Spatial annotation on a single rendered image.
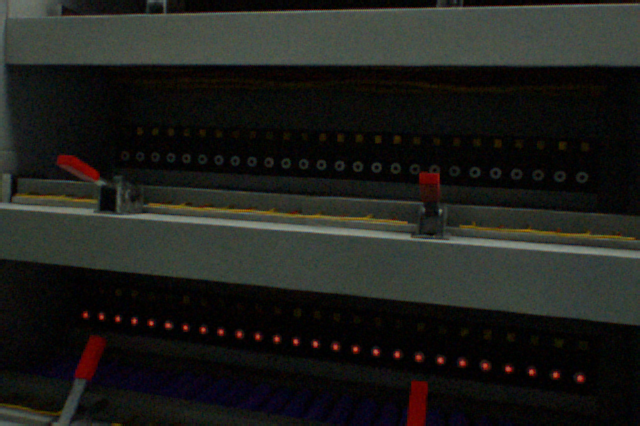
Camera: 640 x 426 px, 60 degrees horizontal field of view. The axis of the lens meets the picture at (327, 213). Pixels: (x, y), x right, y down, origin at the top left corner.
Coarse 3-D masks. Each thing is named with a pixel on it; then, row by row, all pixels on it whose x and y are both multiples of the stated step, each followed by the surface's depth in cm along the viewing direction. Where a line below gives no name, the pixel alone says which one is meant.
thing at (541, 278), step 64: (0, 192) 54; (320, 192) 61; (384, 192) 59; (448, 192) 57; (512, 192) 56; (576, 192) 54; (0, 256) 48; (64, 256) 47; (128, 256) 45; (192, 256) 44; (256, 256) 42; (320, 256) 41; (384, 256) 40; (448, 256) 39; (512, 256) 38; (576, 256) 37
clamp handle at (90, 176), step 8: (64, 160) 41; (72, 160) 41; (64, 168) 42; (72, 168) 41; (80, 168) 42; (88, 168) 43; (80, 176) 43; (88, 176) 43; (96, 176) 44; (96, 184) 45; (104, 184) 45; (112, 184) 46; (120, 184) 47; (112, 192) 47
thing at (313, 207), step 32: (32, 192) 53; (64, 192) 53; (96, 192) 52; (160, 192) 50; (192, 192) 50; (224, 192) 49; (256, 192) 49; (416, 224) 45; (448, 224) 44; (480, 224) 44; (512, 224) 43; (544, 224) 42; (576, 224) 42; (608, 224) 41
